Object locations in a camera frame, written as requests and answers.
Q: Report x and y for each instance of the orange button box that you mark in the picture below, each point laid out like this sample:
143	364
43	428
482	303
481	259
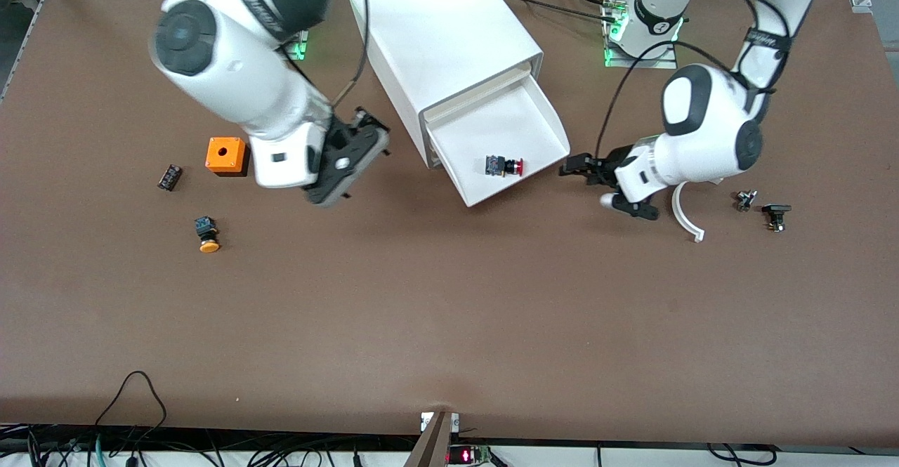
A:
226	154

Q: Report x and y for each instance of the black component with silver clip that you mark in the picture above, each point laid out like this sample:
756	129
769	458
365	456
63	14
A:
776	215

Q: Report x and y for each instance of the red push button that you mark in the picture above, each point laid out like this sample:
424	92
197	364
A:
502	166

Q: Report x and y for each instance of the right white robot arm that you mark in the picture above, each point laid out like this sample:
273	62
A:
232	67

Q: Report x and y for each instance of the small grey metal component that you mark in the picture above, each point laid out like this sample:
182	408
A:
744	201

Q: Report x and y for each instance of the silver post bracket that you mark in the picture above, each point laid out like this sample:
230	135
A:
425	421

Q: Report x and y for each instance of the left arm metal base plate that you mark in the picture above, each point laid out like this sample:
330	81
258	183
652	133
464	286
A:
642	63

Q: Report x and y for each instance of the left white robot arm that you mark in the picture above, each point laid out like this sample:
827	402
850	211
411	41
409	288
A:
702	123

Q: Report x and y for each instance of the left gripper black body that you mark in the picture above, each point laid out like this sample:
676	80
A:
607	168

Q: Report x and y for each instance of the yellow push button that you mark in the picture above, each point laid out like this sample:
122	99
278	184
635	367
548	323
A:
208	237

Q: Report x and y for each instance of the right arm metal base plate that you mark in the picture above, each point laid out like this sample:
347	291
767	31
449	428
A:
300	49

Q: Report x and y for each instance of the small device with red light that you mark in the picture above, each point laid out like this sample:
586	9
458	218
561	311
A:
467	455

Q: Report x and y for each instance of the aluminium camera post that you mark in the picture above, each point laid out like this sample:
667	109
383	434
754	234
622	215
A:
430	446

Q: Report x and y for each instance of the small black contact block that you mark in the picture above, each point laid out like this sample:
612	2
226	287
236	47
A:
170	178

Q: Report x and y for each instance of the white drawer cabinet housing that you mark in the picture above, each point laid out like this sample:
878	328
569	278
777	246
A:
435	24

